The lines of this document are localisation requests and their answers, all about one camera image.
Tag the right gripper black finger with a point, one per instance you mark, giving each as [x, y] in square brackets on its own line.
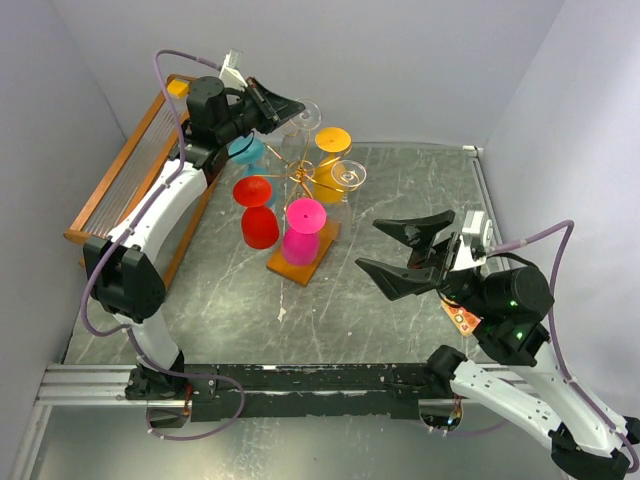
[395, 282]
[417, 233]

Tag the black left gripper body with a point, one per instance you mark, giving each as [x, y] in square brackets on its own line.
[248, 116]

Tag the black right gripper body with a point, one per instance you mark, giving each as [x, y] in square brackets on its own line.
[457, 285]

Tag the blue wine glass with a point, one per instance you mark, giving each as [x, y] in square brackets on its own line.
[248, 151]

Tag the clear wine glass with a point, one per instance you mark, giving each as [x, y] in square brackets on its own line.
[349, 176]
[297, 132]

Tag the yellow wine glass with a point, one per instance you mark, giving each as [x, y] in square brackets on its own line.
[335, 142]

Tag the magenta wine glass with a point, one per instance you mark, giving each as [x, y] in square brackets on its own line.
[305, 218]

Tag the red wine glass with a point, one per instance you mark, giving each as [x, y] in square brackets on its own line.
[259, 224]

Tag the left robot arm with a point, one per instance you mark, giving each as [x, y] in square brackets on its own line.
[121, 267]

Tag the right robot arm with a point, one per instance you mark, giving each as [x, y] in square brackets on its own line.
[586, 439]

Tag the yellow block on rack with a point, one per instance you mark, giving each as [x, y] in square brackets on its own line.
[178, 88]

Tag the wooden dish rack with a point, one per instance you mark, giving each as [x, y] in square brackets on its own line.
[128, 179]

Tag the orange printed card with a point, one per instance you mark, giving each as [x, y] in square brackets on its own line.
[465, 321]

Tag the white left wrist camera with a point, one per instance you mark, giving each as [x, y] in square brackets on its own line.
[230, 74]

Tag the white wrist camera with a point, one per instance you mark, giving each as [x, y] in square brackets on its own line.
[474, 241]
[230, 74]

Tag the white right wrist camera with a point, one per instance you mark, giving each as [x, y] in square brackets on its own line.
[474, 241]

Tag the gold wire wine glass rack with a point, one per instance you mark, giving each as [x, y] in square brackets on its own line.
[300, 174]

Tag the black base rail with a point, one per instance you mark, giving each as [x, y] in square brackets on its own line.
[405, 391]

